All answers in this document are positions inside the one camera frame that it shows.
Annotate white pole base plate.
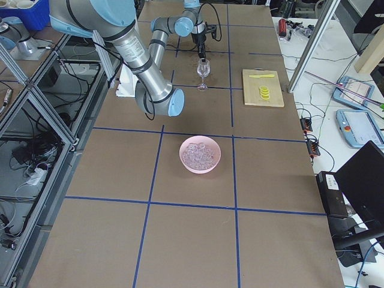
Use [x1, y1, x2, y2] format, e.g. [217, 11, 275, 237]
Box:
[116, 65, 138, 98]

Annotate pink bowl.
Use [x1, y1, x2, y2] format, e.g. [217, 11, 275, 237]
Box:
[179, 136, 221, 174]

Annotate blue teach pendant near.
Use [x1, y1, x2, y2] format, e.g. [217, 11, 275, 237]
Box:
[336, 109, 383, 149]

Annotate orange black connector near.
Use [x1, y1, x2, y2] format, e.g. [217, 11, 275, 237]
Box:
[307, 139, 321, 157]

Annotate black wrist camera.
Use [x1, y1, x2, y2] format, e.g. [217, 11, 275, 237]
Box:
[205, 22, 217, 40]

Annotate orange black connector far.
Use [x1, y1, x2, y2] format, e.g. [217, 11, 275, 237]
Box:
[300, 118, 313, 133]

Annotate black monitor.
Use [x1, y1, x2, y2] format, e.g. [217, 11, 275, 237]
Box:
[334, 140, 383, 225]

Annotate yellow plastic knife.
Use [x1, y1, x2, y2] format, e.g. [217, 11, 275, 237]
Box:
[248, 74, 275, 79]

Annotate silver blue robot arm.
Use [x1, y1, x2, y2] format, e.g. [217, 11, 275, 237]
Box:
[1, 16, 50, 61]
[49, 1, 206, 117]

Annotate clear wine glass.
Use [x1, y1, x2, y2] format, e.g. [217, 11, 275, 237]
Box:
[197, 58, 211, 92]

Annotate red cylinder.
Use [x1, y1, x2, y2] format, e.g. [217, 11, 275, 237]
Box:
[278, 18, 287, 37]

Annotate orange black connector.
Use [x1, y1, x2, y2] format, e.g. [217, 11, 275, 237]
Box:
[307, 139, 321, 157]
[300, 118, 313, 133]

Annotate bamboo cutting board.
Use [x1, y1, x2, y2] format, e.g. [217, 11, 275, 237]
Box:
[242, 69, 284, 108]

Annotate black box on table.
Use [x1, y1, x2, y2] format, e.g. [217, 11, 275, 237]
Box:
[316, 171, 348, 219]

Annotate lemon slice farthest from knife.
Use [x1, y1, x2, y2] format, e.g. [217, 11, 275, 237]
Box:
[260, 94, 270, 100]

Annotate black camera cable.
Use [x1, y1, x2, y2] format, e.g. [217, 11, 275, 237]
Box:
[196, 2, 223, 43]

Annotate clear ice cubes pile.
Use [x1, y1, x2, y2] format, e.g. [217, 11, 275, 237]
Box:
[182, 143, 215, 170]

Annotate aluminium frame post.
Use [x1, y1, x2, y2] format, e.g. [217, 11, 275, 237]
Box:
[287, 0, 340, 93]

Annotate blue teach pendant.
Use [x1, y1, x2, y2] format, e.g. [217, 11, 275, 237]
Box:
[336, 109, 383, 149]
[332, 76, 374, 110]

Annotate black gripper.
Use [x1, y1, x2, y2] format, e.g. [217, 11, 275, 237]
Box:
[191, 32, 206, 62]

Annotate blue plastic crate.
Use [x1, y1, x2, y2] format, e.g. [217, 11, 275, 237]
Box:
[1, 0, 50, 31]

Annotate blue teach pendant far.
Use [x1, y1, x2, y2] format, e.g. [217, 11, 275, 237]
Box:
[332, 76, 374, 110]

